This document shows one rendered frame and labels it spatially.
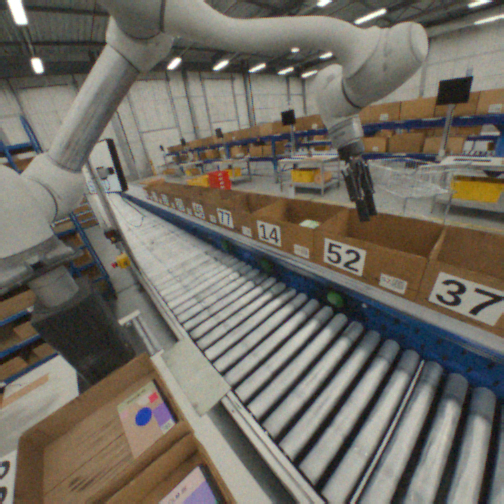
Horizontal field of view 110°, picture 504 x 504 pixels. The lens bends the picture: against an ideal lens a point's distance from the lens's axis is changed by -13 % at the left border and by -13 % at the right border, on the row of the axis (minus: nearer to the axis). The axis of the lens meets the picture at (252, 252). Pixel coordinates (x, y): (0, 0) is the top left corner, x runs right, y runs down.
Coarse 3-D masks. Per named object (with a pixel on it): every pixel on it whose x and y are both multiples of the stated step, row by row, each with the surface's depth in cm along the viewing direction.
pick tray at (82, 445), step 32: (96, 384) 57; (128, 384) 65; (160, 384) 65; (64, 416) 53; (96, 416) 57; (32, 448) 47; (64, 448) 50; (96, 448) 50; (128, 448) 49; (160, 448) 44; (32, 480) 41; (64, 480) 44; (96, 480) 44; (128, 480) 40
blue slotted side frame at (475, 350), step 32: (192, 224) 167; (256, 256) 118; (320, 288) 89; (352, 320) 82; (384, 320) 70; (416, 320) 58; (416, 352) 65; (448, 352) 57; (480, 352) 47; (480, 384) 52
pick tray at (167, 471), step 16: (176, 448) 43; (192, 448) 47; (160, 464) 41; (176, 464) 45; (192, 464) 45; (208, 464) 39; (144, 480) 39; (160, 480) 42; (176, 480) 43; (112, 496) 35; (128, 496) 37; (144, 496) 41; (160, 496) 40; (224, 496) 39
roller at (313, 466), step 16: (384, 352) 64; (368, 368) 61; (384, 368) 60; (368, 384) 56; (352, 400) 54; (368, 400) 54; (336, 416) 52; (352, 416) 50; (336, 432) 48; (320, 448) 46; (336, 448) 46; (304, 464) 44; (320, 464) 43
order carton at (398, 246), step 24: (336, 216) 91; (384, 216) 86; (336, 240) 76; (360, 240) 69; (384, 240) 90; (408, 240) 82; (432, 240) 75; (384, 264) 65; (408, 264) 59; (384, 288) 69; (408, 288) 62
